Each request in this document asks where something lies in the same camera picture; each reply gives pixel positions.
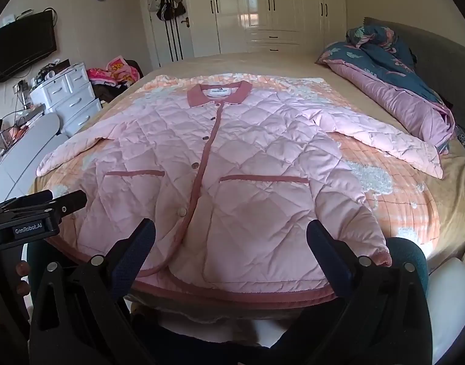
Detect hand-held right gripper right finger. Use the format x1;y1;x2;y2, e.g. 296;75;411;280
293;219;433;365

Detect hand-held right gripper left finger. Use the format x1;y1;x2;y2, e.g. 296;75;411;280
29;218;157;365

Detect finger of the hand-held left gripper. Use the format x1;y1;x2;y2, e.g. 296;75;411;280
0;189;88;217

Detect pink quilted jacket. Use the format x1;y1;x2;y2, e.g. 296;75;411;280
37;81;444;305

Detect dark clothes pile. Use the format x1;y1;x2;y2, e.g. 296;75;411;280
93;81;130;104

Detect person's left hand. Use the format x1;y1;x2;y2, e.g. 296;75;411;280
15;262;31;293

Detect white oval board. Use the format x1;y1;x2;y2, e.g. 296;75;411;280
0;132;72;208
0;112;60;177

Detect orange printed blanket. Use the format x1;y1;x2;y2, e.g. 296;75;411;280
37;72;441;312

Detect white drawer cabinet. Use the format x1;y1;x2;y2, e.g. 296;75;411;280
30;62;103;138

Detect white plastic object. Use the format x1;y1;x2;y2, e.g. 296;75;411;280
426;257;465;365

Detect pink printed cloth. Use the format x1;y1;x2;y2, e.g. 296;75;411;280
87;56;142;88

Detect black flat television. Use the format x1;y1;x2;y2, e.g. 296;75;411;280
0;10;58;87

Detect blue floral duvet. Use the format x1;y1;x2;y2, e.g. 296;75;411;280
316;26;457;156

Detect bed with beige sheet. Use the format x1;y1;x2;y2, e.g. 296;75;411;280
27;51;465;314

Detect white room door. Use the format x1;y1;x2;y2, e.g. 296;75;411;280
138;0;196;68

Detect hanging bags on door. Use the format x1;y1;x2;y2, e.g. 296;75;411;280
148;0;187;22

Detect grey upholstered headboard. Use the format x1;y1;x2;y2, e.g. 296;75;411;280
364;17;465;132

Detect white glossy wardrobe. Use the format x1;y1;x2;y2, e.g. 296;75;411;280
182;0;348;56

